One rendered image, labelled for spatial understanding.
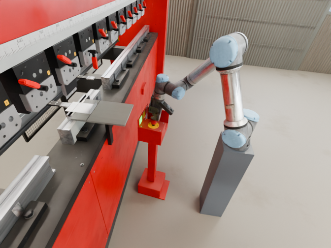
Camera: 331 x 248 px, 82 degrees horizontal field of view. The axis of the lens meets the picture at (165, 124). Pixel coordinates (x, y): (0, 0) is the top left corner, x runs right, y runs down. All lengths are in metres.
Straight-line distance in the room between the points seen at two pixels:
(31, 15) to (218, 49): 0.66
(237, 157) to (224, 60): 0.62
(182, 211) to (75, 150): 1.10
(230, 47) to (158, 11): 2.19
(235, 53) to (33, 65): 0.72
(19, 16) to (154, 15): 2.38
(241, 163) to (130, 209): 0.99
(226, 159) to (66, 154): 0.89
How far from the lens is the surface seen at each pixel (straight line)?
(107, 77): 1.42
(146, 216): 1.75
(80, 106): 1.08
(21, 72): 0.72
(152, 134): 1.24
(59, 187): 0.91
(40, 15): 0.81
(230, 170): 1.33
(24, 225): 0.84
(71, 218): 0.92
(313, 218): 2.24
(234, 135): 0.99
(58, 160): 1.00
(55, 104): 1.13
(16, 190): 0.85
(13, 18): 0.72
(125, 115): 0.97
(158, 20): 2.99
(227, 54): 0.86
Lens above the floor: 1.58
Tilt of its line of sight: 39 degrees down
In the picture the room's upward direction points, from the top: 5 degrees clockwise
